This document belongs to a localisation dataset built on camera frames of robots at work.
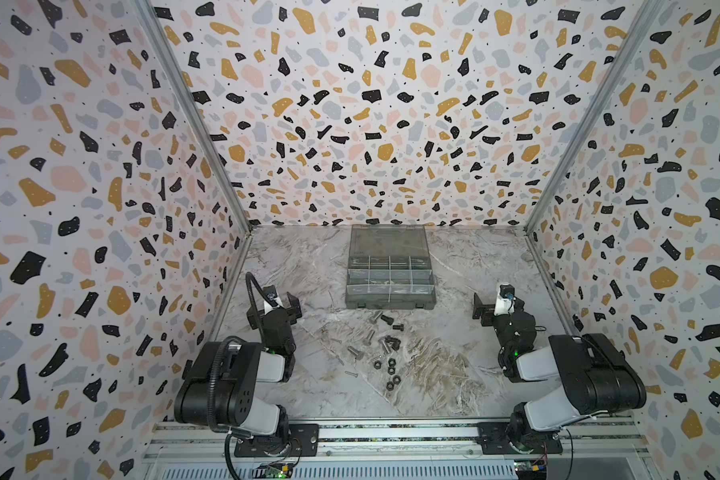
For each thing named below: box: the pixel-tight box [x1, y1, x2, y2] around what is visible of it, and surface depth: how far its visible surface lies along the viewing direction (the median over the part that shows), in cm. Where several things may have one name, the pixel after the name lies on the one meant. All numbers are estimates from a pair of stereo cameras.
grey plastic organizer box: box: [345, 219, 437, 310], surface depth 105 cm
